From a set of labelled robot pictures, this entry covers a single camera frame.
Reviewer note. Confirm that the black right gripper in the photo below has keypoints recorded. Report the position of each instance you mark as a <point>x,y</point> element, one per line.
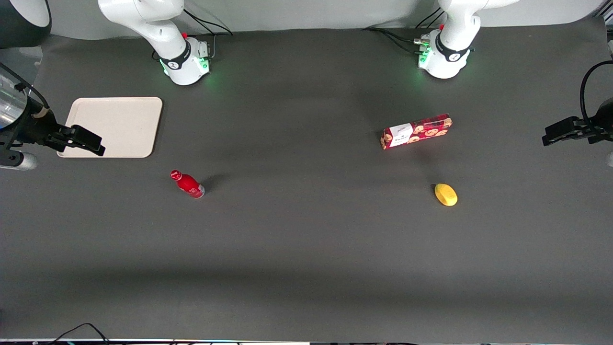
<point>29,128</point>

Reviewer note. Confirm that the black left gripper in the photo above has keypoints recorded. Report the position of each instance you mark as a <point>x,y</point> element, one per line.
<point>604,117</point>

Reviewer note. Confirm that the red coke bottle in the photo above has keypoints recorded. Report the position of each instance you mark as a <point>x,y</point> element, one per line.
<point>189,185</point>

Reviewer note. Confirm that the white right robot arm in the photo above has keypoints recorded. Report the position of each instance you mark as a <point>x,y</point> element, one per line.
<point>182,62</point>

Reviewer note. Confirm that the beige plastic tray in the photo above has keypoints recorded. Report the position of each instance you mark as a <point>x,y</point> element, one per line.
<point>124,124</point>

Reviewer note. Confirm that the yellow lemon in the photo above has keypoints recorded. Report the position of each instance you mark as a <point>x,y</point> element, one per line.
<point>446,195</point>

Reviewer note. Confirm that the red cookie box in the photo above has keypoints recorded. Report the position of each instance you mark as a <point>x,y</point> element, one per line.
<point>416,132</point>

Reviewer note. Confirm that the dark grey table mat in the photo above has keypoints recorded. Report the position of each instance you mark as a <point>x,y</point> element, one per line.
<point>306,249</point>

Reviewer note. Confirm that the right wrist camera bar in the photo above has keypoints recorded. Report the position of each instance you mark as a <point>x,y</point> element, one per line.
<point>19,162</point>

